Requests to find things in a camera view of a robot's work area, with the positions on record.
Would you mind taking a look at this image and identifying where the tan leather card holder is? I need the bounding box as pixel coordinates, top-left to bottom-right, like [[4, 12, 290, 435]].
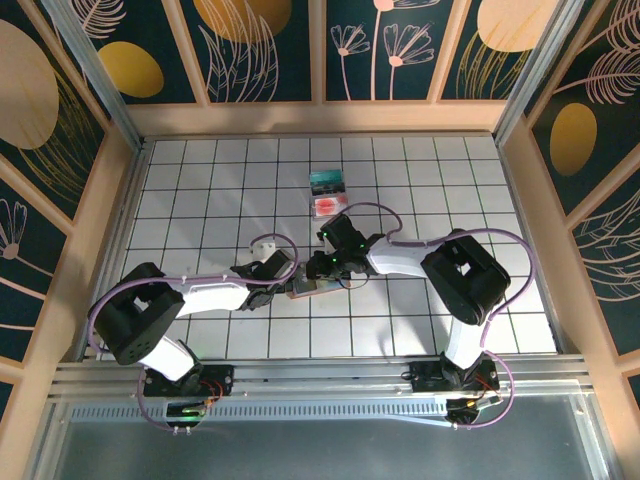
[[287, 277, 352, 302]]

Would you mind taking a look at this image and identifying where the clear acrylic card stand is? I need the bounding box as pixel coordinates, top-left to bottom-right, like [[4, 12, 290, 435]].
[[308, 170, 350, 223]]

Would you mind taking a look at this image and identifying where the red card box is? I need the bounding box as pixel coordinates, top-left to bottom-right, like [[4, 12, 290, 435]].
[[312, 195, 349, 219]]

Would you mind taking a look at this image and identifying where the small controller board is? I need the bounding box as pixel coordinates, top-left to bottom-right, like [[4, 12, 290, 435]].
[[446, 397, 503, 429], [166, 401, 207, 427]]

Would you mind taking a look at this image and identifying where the grey metal plate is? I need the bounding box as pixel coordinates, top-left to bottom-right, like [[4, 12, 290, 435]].
[[29, 417, 616, 480]]

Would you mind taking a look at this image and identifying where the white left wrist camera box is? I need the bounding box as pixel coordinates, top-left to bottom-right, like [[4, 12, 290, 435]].
[[249, 238, 279, 264]]

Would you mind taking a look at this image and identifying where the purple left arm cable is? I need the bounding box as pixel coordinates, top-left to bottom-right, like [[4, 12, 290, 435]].
[[88, 233, 301, 432]]

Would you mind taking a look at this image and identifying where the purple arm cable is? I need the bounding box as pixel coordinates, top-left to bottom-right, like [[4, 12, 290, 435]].
[[88, 233, 301, 432], [339, 202, 537, 432]]

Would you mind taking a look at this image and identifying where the aluminium frame rail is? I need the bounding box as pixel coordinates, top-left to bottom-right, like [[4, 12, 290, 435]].
[[49, 353, 596, 401]]

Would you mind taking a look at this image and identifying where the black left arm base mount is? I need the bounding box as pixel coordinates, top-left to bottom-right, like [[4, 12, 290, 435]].
[[143, 363, 235, 399]]

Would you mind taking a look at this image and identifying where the perforated grey cable duct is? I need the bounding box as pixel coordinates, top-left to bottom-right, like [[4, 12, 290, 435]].
[[69, 399, 451, 426]]

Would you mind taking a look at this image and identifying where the aluminium table side rail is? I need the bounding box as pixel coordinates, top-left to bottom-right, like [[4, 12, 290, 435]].
[[74, 139, 154, 361], [494, 139, 569, 356]]

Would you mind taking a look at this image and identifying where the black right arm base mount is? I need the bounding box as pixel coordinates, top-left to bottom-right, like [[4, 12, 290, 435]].
[[409, 360, 501, 396]]

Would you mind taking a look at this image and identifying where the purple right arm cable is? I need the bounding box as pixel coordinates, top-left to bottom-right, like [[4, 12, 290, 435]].
[[339, 202, 537, 432]]

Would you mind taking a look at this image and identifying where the aluminium corner post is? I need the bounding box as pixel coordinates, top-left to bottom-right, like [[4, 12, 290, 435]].
[[492, 0, 587, 146], [42, 0, 149, 151]]

